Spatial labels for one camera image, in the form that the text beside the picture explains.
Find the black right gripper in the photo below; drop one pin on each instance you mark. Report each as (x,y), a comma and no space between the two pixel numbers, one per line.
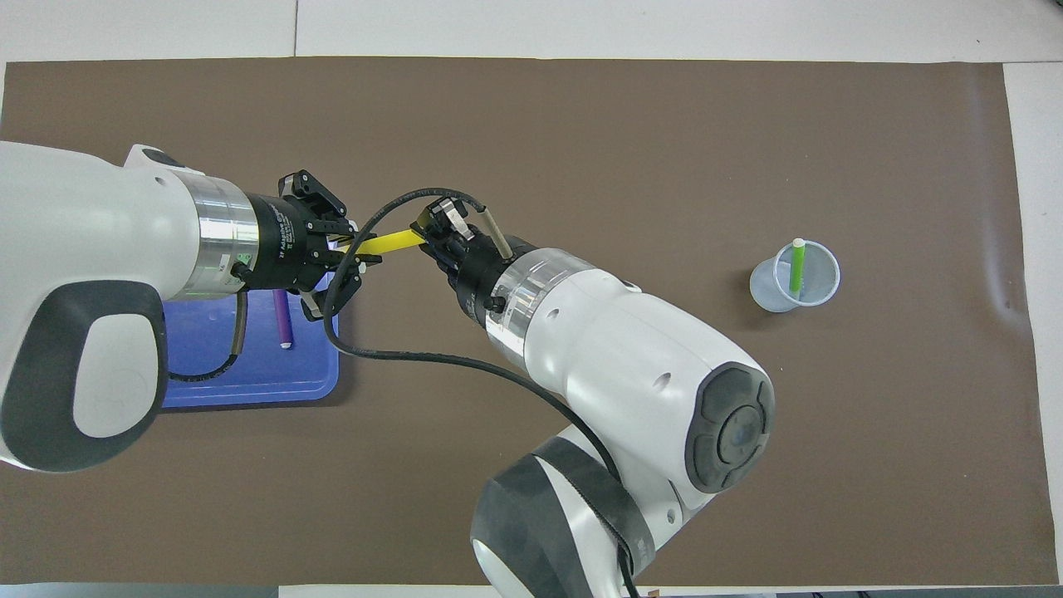
(473,274)

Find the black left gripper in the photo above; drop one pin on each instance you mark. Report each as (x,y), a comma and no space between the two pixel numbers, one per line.
(282,241)

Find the yellow marker pen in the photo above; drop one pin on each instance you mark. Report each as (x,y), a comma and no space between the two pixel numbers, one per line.
(390,241)

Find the purple marker pen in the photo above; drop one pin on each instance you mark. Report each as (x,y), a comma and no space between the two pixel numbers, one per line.
(283,320)

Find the green marker pen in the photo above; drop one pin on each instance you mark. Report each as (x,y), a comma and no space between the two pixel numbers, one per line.
(797,266)

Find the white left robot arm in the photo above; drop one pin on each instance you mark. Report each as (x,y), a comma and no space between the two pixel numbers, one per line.
(83,232)

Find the blue plastic tray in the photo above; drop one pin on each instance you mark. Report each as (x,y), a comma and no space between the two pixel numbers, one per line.
(266,374)

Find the brown table mat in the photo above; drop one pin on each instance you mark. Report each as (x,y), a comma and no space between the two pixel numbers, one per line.
(581,124)

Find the clear plastic cup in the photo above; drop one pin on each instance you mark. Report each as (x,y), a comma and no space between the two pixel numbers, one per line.
(772,291)

